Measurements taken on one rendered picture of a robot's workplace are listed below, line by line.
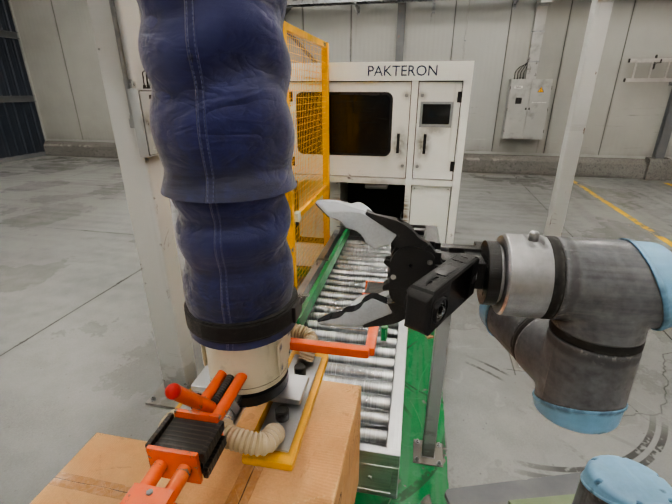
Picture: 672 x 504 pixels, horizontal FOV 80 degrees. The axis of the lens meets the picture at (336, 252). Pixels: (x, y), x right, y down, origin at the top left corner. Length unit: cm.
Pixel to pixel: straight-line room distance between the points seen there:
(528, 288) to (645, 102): 1036
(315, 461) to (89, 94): 1277
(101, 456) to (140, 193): 118
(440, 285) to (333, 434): 80
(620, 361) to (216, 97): 59
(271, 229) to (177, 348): 192
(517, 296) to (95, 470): 158
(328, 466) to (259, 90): 82
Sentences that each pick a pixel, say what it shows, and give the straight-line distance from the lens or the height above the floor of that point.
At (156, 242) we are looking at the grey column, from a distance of 228.
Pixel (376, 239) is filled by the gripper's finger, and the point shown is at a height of 162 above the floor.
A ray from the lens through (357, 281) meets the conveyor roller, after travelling 281.
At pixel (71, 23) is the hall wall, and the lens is 1352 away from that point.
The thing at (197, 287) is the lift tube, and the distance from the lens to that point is 76.
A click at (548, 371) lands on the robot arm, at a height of 147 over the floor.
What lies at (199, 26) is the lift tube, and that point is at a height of 184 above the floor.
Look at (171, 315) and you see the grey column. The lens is 245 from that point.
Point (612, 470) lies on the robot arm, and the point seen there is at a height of 105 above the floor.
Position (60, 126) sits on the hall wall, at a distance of 1423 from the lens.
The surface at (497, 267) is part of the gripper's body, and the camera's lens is 44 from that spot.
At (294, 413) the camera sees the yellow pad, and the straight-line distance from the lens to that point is 91.
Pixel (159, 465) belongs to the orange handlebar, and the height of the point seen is 125.
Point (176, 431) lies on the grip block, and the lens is 75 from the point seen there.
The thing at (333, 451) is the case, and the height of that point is 94.
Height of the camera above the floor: 176
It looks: 22 degrees down
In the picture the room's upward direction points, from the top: straight up
